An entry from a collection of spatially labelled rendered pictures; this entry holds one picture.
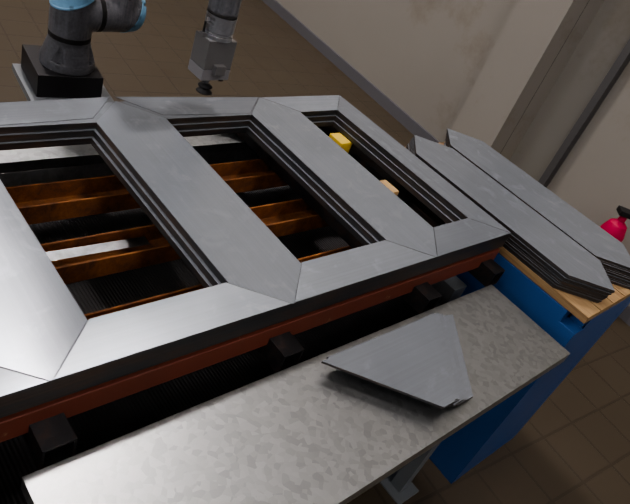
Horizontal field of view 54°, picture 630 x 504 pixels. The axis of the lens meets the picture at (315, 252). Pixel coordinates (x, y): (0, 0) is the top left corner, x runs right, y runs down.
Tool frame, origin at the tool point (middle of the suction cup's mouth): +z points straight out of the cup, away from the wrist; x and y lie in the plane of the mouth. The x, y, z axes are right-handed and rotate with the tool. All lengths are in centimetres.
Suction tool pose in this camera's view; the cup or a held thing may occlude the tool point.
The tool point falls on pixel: (203, 91)
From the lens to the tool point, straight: 169.5
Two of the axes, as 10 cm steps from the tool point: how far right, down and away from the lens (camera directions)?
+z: -3.2, 7.6, 5.7
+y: 7.1, -2.1, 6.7
